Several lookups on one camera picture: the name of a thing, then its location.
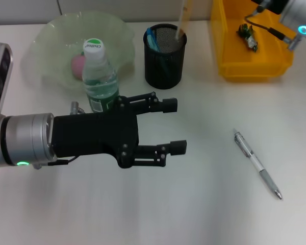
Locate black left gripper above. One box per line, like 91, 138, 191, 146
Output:
50, 96, 140, 169

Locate clear water bottle green label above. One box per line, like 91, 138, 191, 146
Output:
82, 38, 120, 114

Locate blue capped scissors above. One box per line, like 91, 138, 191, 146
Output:
145, 27, 171, 80

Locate silver white pen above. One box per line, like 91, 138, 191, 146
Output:
233, 128, 283, 201

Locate clear plastic ruler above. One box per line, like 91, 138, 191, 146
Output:
177, 0, 192, 43

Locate green plastic wrapper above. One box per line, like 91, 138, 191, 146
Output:
236, 23, 260, 53

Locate black mesh pen cup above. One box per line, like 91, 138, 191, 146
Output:
143, 23, 188, 90

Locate green glass fruit bowl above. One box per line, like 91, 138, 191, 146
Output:
20, 10, 136, 96

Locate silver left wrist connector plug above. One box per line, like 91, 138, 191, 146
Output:
70, 101, 87, 115

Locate yellow plastic bin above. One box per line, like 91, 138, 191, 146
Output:
210, 0, 300, 82

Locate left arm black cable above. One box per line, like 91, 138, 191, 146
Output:
33, 156, 79, 169

